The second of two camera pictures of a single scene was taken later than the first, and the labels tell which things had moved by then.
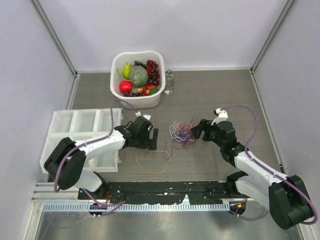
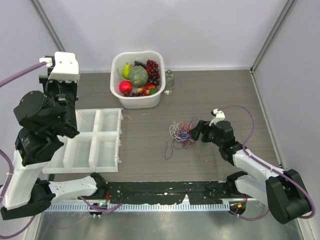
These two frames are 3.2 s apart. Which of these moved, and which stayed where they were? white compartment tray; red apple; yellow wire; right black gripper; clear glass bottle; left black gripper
Moved: yellow wire; left black gripper
Stayed: white compartment tray; right black gripper; red apple; clear glass bottle
